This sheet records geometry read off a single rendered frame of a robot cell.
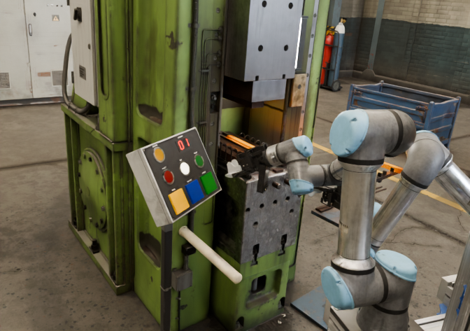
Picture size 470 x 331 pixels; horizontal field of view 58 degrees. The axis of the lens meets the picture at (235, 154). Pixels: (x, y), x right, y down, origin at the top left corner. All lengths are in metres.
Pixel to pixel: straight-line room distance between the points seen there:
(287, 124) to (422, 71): 8.33
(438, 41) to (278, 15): 8.51
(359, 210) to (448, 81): 9.11
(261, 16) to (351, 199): 0.99
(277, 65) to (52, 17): 5.31
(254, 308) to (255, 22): 1.48
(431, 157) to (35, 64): 6.14
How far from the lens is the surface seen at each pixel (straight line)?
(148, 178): 1.50
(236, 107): 2.50
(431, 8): 10.47
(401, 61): 10.78
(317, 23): 2.34
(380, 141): 1.11
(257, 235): 2.16
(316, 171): 1.46
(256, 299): 2.49
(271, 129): 2.37
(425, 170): 1.49
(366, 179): 1.13
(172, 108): 1.88
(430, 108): 5.55
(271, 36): 1.93
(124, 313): 2.64
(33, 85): 7.03
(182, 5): 1.82
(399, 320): 1.37
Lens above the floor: 1.70
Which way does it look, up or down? 20 degrees down
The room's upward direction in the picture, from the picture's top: 4 degrees clockwise
